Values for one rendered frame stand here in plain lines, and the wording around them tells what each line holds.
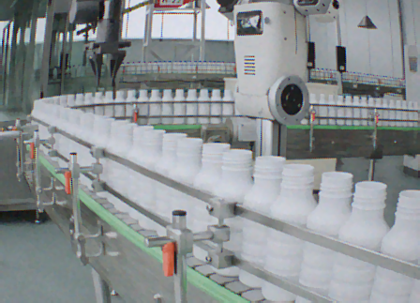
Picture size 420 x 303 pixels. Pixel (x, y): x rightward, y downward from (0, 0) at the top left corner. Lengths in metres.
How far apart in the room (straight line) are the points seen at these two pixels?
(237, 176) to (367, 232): 0.24
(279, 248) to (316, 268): 0.06
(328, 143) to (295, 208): 2.25
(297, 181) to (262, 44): 1.04
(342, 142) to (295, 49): 1.33
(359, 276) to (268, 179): 0.20
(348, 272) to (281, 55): 1.13
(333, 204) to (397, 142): 2.57
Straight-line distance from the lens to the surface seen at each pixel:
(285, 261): 0.57
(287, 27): 1.56
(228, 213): 0.61
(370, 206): 0.47
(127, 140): 0.96
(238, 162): 0.65
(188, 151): 0.75
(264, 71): 1.55
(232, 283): 0.66
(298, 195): 0.56
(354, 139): 2.88
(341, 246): 0.48
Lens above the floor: 1.27
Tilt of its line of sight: 8 degrees down
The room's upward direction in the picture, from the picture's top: 1 degrees clockwise
